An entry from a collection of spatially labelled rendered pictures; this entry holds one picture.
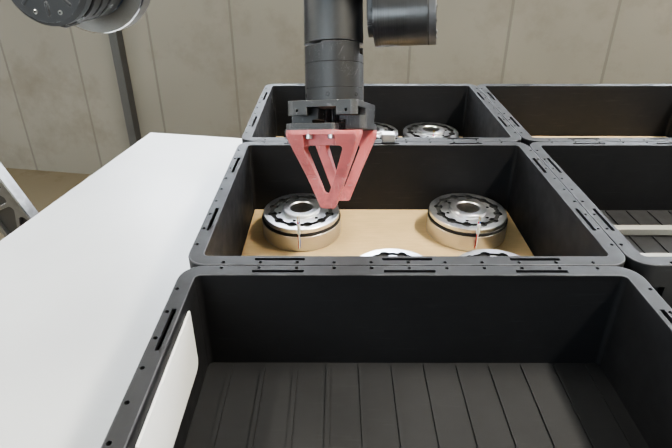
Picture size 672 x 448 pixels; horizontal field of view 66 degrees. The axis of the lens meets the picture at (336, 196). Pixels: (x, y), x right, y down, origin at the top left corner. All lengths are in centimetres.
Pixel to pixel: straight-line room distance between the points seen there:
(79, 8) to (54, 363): 50
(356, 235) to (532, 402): 31
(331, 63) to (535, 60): 194
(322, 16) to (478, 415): 38
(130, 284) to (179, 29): 184
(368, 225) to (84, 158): 251
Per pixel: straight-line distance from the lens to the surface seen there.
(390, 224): 72
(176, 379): 43
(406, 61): 236
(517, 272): 49
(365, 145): 54
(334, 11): 50
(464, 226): 67
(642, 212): 87
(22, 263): 101
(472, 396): 51
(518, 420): 50
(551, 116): 110
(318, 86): 49
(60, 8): 90
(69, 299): 89
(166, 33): 263
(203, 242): 51
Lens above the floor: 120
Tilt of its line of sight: 27 degrees down
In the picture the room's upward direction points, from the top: straight up
